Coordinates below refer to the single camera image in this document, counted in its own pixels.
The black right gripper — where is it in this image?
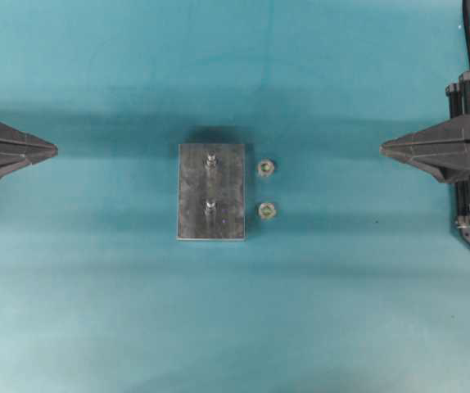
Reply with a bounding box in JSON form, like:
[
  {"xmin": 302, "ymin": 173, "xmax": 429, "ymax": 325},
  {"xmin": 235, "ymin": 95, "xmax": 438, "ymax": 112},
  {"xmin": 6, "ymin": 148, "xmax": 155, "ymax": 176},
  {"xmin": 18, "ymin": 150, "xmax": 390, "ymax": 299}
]
[{"xmin": 380, "ymin": 71, "xmax": 470, "ymax": 228}]

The upper metal shaft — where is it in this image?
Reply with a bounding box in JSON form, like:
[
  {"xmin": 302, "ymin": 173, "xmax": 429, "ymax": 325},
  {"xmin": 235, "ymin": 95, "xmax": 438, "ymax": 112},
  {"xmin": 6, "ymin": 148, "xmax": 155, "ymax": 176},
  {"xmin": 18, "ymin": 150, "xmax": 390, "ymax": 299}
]
[{"xmin": 205, "ymin": 151, "xmax": 217, "ymax": 169}]

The metal shaft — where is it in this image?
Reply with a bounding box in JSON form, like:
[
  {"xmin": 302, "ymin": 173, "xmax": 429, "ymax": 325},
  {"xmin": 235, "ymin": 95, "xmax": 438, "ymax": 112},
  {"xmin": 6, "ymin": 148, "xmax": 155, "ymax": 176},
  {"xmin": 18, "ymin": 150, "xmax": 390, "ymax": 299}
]
[
  {"xmin": 205, "ymin": 151, "xmax": 217, "ymax": 169},
  {"xmin": 205, "ymin": 199, "xmax": 216, "ymax": 215}
]

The lower metal shaft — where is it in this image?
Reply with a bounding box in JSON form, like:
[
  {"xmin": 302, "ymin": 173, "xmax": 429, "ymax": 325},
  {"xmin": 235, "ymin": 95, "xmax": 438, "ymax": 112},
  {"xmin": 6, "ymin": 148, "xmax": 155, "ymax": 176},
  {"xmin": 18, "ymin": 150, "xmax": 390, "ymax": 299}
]
[{"xmin": 205, "ymin": 199, "xmax": 216, "ymax": 215}]

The grey metal base block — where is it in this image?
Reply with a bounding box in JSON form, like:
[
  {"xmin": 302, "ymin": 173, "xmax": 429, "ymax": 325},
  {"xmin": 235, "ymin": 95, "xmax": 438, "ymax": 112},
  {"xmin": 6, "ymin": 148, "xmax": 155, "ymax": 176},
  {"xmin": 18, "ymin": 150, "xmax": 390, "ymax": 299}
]
[{"xmin": 177, "ymin": 143, "xmax": 246, "ymax": 241}]

